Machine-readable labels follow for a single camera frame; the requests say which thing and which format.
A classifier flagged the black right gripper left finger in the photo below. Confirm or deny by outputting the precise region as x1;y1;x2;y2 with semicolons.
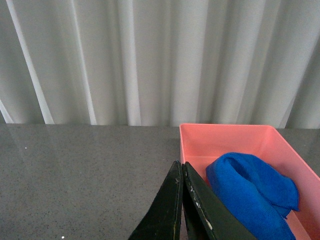
129;161;184;240

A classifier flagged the pink plastic tray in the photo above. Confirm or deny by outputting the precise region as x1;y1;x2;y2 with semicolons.
179;123;320;240

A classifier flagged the white pleated curtain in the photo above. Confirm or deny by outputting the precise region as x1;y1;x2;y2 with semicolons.
0;0;320;129

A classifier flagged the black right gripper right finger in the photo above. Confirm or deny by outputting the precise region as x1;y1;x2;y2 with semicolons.
182;162;256;240

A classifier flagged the blue microfiber cloth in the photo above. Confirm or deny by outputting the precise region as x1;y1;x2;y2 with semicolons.
205;152;299;240

